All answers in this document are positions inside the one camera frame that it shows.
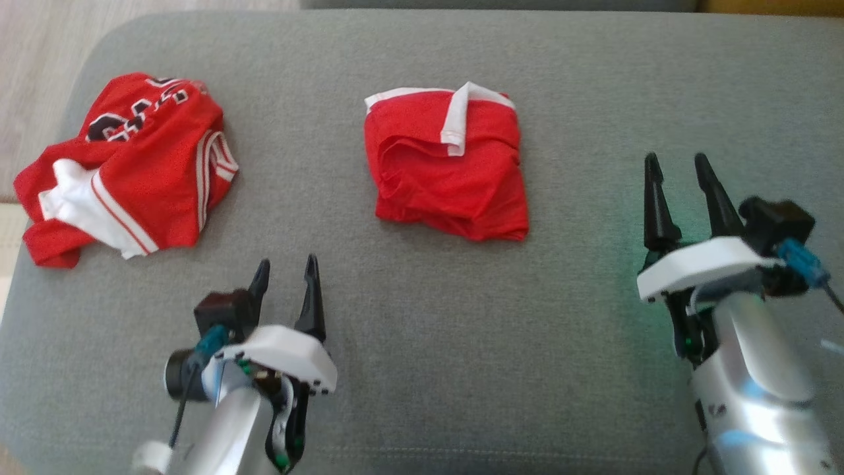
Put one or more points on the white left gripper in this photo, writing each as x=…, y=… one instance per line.
x=290, y=356

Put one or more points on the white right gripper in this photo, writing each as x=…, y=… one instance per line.
x=699, y=267

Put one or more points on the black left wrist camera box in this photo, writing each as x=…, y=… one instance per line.
x=224, y=313

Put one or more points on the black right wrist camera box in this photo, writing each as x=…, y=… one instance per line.
x=778, y=227

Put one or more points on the black round left wrist module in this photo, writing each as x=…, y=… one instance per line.
x=181, y=376

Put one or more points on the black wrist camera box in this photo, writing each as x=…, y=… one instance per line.
x=224, y=313
x=778, y=227

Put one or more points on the red garment white trim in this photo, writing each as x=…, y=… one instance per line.
x=448, y=191

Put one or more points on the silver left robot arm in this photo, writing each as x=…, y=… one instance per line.
x=224, y=435

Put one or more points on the grey fabric sofa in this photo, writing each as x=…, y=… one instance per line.
x=422, y=330

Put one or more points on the mustard yellow cushion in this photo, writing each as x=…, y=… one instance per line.
x=771, y=5

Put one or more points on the red jersey with black letters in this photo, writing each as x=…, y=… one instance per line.
x=158, y=185

